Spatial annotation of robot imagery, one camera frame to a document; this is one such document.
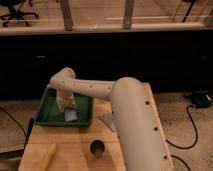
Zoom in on wooden post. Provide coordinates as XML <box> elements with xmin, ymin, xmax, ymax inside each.
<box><xmin>122</xmin><ymin>0</ymin><xmax>134</xmax><ymax>29</ymax></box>
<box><xmin>60</xmin><ymin>0</ymin><xmax>73</xmax><ymax>31</ymax></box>

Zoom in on dark metal cup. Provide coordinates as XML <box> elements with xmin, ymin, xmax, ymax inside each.
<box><xmin>90</xmin><ymin>140</ymin><xmax>105</xmax><ymax>158</ymax></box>

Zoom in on left wooden post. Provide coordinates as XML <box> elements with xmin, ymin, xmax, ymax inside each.
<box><xmin>60</xmin><ymin>0</ymin><xmax>73</xmax><ymax>31</ymax></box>

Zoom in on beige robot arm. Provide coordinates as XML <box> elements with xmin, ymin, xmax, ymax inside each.
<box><xmin>49</xmin><ymin>67</ymin><xmax>174</xmax><ymax>171</ymax></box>

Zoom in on black power adapter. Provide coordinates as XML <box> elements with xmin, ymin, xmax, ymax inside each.
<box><xmin>185</xmin><ymin>92</ymin><xmax>212</xmax><ymax>108</ymax></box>

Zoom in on black cable left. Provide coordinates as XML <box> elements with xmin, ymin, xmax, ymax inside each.
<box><xmin>0</xmin><ymin>105</ymin><xmax>28</xmax><ymax>141</ymax></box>

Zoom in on grey cloth piece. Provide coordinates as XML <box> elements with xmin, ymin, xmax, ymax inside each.
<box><xmin>100</xmin><ymin>113</ymin><xmax>116</xmax><ymax>132</ymax></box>

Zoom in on green plastic tray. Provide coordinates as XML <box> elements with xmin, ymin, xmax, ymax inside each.
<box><xmin>34</xmin><ymin>88</ymin><xmax>93</xmax><ymax>127</ymax></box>

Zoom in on black power cable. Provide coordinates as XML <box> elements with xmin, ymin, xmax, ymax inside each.
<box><xmin>165</xmin><ymin>104</ymin><xmax>199</xmax><ymax>171</ymax></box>

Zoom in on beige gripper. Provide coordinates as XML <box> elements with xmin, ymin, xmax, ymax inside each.
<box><xmin>56</xmin><ymin>90</ymin><xmax>76</xmax><ymax>111</ymax></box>

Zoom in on black office chair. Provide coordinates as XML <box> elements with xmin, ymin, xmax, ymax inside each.
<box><xmin>0</xmin><ymin>0</ymin><xmax>39</xmax><ymax>27</ymax></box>

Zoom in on right wooden post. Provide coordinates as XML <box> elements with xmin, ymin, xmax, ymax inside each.
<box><xmin>122</xmin><ymin>0</ymin><xmax>134</xmax><ymax>29</ymax></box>

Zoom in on grey sponge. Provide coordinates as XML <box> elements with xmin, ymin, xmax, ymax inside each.
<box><xmin>64</xmin><ymin>108</ymin><xmax>78</xmax><ymax>122</ymax></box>

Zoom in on yellow banana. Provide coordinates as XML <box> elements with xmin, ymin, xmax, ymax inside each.
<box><xmin>40</xmin><ymin>144</ymin><xmax>57</xmax><ymax>171</ymax></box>

